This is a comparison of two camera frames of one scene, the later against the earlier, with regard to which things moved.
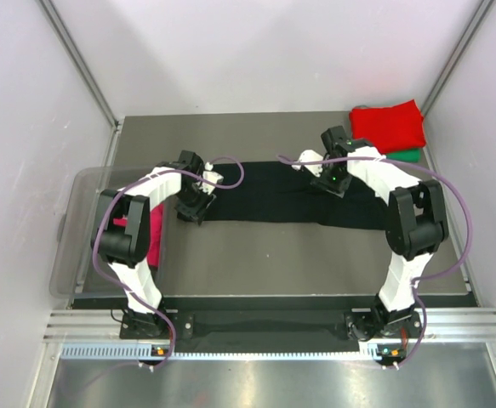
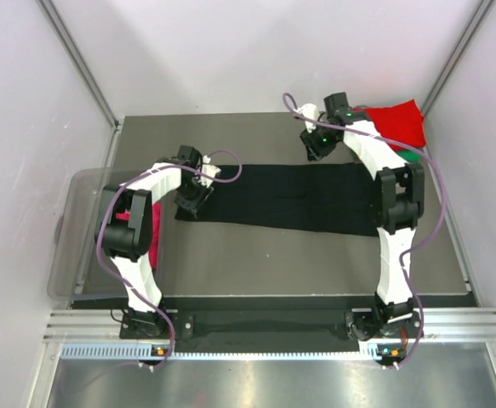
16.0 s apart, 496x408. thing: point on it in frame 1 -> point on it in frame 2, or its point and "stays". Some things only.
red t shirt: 391,128 stays
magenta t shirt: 155,234 stays
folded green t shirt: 412,155 stays
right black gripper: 336,189 -> 314,150
